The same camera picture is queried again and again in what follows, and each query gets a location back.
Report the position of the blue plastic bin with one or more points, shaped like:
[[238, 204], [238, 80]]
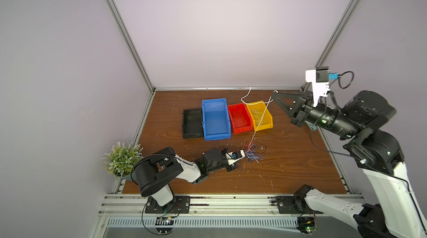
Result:
[[215, 119]]

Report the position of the small green potted plant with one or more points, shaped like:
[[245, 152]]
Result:
[[122, 158]]

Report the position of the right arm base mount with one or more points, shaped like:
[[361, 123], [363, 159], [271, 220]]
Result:
[[294, 204]]

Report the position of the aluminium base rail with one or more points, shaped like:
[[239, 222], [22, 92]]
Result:
[[206, 211]]

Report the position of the controller board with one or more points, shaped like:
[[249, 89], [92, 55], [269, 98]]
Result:
[[164, 225], [306, 225]]

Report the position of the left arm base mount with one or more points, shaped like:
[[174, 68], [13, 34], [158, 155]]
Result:
[[179, 205]]

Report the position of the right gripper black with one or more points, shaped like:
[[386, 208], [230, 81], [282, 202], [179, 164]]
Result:
[[299, 112]]

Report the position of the left controller board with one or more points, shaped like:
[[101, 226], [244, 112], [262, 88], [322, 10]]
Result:
[[164, 225]]

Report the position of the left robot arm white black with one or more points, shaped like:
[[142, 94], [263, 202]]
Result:
[[153, 173]]

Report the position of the black plastic bin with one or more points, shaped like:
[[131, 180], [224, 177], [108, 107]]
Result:
[[192, 123]]

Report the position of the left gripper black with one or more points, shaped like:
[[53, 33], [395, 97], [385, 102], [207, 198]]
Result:
[[230, 168]]

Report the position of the yellow plastic bin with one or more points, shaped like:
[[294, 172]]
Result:
[[261, 117]]

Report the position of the right controller board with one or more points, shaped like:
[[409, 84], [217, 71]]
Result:
[[306, 225]]

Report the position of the red plastic bin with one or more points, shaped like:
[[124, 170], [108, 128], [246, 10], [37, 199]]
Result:
[[240, 118]]

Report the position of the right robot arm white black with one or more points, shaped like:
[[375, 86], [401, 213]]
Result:
[[397, 213]]

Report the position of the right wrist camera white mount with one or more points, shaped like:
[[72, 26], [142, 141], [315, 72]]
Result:
[[319, 79]]

